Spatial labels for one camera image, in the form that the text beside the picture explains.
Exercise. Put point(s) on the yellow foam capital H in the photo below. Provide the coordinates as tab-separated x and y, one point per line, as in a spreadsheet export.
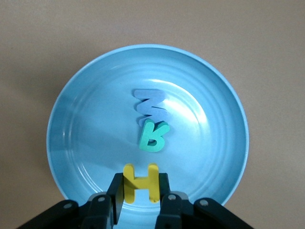
140	183

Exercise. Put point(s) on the dark blue foam letter M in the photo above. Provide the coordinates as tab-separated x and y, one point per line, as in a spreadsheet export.
150	94

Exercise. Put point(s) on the blue plate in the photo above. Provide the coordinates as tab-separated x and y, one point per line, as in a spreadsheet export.
95	119

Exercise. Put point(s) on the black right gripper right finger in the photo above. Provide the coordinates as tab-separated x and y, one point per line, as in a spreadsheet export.
176	212

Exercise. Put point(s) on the green foam letter R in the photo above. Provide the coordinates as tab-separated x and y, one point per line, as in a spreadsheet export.
153	149

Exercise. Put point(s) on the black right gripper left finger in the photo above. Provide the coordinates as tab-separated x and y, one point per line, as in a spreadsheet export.
95	210

